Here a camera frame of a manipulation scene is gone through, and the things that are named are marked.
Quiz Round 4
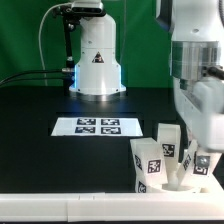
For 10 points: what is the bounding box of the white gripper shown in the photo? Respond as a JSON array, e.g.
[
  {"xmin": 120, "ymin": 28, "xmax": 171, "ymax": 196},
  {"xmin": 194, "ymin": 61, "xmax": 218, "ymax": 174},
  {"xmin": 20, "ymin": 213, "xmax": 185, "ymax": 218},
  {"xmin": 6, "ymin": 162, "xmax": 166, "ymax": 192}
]
[{"xmin": 173, "ymin": 77, "xmax": 224, "ymax": 176}]

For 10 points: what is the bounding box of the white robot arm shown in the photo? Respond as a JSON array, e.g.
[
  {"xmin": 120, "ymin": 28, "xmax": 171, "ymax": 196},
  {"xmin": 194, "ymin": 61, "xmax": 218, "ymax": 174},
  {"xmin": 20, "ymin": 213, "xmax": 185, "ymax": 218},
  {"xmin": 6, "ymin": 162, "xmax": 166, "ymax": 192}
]
[{"xmin": 70, "ymin": 0, "xmax": 224, "ymax": 171}]

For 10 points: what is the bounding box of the white L-shaped fence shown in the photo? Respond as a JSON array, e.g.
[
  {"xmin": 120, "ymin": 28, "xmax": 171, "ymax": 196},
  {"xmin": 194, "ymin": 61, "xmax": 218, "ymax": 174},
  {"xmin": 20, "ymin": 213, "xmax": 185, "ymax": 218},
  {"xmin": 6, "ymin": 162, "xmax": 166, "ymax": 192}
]
[{"xmin": 0, "ymin": 148, "xmax": 224, "ymax": 223}]

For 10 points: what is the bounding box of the white marker tag sheet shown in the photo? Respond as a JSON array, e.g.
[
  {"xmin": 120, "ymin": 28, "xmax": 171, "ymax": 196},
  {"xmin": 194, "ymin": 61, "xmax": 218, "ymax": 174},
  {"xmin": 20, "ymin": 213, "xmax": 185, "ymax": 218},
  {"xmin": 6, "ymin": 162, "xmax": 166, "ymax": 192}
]
[{"xmin": 51, "ymin": 117, "xmax": 143, "ymax": 137}]

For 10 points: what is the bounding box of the black cable upper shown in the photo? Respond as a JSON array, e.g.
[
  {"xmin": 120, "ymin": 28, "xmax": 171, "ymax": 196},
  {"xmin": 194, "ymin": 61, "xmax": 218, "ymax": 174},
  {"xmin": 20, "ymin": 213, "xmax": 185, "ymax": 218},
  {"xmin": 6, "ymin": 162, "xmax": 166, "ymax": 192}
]
[{"xmin": 0, "ymin": 68, "xmax": 75, "ymax": 84}]

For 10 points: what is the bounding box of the black cable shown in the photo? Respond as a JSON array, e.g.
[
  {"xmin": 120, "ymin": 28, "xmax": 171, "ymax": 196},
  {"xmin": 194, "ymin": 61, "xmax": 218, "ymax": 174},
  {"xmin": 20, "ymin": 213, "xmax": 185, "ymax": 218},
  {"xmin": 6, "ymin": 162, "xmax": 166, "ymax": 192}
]
[
  {"xmin": 0, "ymin": 68, "xmax": 75, "ymax": 84},
  {"xmin": 0, "ymin": 75, "xmax": 74, "ymax": 88}
]

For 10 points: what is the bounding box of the black cable lower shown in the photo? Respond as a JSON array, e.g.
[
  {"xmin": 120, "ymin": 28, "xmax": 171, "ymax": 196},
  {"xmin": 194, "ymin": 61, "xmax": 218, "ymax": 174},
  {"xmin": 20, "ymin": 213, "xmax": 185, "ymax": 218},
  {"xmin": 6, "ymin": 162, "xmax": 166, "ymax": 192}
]
[{"xmin": 0, "ymin": 75, "xmax": 74, "ymax": 88}]

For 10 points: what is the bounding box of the black camera stand pole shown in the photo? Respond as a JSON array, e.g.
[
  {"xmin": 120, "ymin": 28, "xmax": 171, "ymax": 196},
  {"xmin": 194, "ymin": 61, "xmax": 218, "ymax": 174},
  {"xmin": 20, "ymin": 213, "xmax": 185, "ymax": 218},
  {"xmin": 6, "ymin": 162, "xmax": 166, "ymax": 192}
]
[{"xmin": 63, "ymin": 17, "xmax": 75, "ymax": 69}]

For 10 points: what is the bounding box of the black camera on stand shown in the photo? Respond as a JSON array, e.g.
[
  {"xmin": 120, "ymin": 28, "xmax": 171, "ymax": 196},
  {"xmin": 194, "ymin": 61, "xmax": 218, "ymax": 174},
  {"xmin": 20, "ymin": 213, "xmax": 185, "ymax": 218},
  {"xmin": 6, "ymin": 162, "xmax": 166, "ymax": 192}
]
[{"xmin": 54, "ymin": 0, "xmax": 106, "ymax": 17}]

